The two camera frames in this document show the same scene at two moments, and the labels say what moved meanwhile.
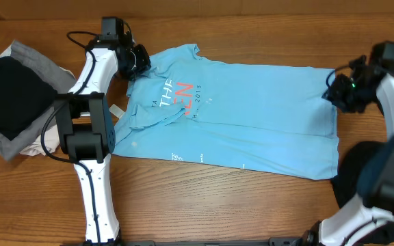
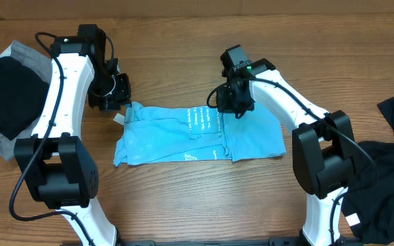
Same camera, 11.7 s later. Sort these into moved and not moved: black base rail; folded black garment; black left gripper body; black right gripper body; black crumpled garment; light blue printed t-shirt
Moved: black left gripper body; black right gripper body; light blue printed t-shirt
Not moved: black base rail; folded black garment; black crumpled garment
